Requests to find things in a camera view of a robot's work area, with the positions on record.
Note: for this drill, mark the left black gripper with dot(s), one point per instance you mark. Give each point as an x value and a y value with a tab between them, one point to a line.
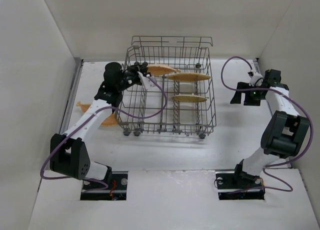
136	71

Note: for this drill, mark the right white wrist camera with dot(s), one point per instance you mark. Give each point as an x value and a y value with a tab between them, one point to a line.
256	79

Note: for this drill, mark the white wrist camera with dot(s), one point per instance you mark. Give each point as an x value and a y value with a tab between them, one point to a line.
148	81
256	79

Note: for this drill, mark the round yellow-green wicker plate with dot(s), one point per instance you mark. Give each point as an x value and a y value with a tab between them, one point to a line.
189	98

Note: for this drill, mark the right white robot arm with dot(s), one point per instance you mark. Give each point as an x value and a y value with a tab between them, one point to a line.
253	165

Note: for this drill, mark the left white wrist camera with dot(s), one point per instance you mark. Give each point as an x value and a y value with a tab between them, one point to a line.
148	81

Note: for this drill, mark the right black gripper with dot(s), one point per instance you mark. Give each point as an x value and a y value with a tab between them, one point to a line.
244	90

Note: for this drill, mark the fish-shaped wicker plate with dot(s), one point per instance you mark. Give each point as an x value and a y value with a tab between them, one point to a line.
161	69
110	121

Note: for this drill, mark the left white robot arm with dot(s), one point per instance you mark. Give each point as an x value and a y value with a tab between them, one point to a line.
68	151

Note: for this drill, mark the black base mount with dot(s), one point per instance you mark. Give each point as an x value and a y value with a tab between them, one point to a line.
231	187
113	190

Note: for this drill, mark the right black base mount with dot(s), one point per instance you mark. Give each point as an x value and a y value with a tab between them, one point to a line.
231	187

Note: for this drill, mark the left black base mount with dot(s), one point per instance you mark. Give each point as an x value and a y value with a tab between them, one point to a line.
113	190

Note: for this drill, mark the square orange wicker plate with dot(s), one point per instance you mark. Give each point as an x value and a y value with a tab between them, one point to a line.
188	77

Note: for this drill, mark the grey wire dish rack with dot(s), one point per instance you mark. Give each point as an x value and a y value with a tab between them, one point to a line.
155	110

